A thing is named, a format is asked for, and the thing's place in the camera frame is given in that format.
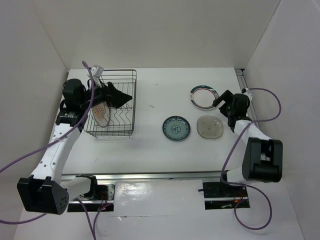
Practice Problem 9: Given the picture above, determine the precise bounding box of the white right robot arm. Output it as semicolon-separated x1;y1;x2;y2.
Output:
213;88;283;196

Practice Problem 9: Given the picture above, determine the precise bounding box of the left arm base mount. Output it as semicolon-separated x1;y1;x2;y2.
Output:
61;174;115;213

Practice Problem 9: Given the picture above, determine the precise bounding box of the aluminium right side rail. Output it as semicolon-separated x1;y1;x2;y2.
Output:
234;68;258;121

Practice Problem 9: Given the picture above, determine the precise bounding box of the orange sunburst white plate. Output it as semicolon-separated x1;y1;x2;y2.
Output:
91;103;110;128

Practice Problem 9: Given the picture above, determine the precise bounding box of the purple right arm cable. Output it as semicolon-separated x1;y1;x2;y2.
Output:
220;87;283;231

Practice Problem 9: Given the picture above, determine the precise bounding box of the clear glass square plate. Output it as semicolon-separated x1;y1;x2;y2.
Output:
196;115;224;140

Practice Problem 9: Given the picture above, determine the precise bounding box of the grey wire dish rack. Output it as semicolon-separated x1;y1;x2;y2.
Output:
83;68;138;138

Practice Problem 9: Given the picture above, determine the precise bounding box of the aluminium front rail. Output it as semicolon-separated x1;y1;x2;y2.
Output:
59;170;226;182

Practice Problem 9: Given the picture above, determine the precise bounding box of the green red rimmed white plate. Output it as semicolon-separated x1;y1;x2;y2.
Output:
189;85;219;111

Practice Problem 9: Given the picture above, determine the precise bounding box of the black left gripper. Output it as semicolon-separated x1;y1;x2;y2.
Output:
79;78;132;110

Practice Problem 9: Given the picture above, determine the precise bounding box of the aluminium rail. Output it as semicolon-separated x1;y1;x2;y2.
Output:
59;170;226;182
234;68;258;121

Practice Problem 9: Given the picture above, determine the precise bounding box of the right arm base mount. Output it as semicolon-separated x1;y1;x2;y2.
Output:
198;182;250;210

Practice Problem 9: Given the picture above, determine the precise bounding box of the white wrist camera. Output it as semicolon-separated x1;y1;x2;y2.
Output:
88;65;104;88
241;88;253;102

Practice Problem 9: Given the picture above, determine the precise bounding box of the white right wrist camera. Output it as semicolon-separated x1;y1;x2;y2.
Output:
241;88;253;102

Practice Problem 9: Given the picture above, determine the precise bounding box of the blue patterned small plate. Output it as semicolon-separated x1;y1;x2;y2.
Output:
162;115;191;142

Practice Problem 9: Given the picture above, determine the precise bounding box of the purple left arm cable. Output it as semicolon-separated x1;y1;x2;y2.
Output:
0;60;98;240

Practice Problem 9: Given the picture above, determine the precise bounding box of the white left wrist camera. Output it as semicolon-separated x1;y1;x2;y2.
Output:
88;65;104;88

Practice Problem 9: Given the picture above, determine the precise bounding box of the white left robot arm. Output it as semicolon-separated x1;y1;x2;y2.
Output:
17;78;132;215

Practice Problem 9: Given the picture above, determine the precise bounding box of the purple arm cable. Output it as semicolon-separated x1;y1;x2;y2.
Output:
220;87;283;231
0;60;98;240

